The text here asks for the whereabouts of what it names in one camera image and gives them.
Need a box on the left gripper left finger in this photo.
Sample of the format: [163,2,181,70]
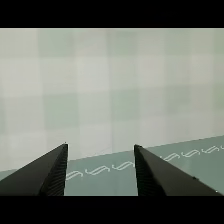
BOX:
[0,142,69,197]

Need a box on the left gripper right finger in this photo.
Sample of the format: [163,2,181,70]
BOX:
[133,144,224,197]

